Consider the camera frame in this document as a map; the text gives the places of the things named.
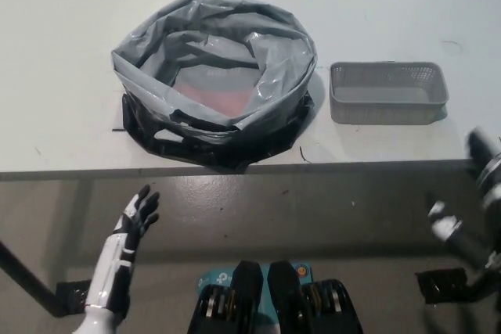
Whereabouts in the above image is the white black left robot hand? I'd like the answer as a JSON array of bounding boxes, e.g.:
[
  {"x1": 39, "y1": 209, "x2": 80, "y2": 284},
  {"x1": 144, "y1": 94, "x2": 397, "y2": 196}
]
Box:
[{"x1": 112, "y1": 184, "x2": 160, "y2": 252}]

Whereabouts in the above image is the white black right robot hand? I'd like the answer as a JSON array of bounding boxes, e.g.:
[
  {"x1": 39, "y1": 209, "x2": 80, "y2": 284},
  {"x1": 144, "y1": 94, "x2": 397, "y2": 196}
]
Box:
[{"x1": 425, "y1": 126, "x2": 501, "y2": 268}]

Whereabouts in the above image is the grey rectangular plastic basket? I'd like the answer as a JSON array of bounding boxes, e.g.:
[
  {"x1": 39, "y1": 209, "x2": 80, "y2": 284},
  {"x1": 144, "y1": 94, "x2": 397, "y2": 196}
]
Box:
[{"x1": 329, "y1": 61, "x2": 450, "y2": 125}]

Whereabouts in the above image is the grey black plastic bag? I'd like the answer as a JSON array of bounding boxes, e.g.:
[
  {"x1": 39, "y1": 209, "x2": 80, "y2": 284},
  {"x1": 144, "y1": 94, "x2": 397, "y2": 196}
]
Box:
[{"x1": 110, "y1": 0, "x2": 319, "y2": 174}]

